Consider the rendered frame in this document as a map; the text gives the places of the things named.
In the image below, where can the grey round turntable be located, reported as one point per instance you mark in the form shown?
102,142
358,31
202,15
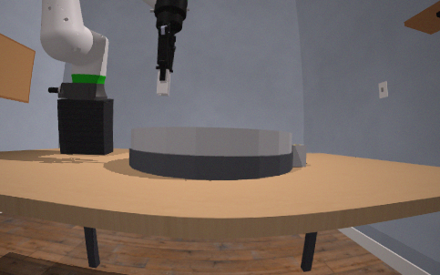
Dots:
214,153

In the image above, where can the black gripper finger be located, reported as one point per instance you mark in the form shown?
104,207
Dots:
163,53
172,51

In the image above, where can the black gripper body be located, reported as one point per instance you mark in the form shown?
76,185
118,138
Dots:
171,19

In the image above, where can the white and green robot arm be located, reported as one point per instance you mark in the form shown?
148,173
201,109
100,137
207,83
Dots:
65,38

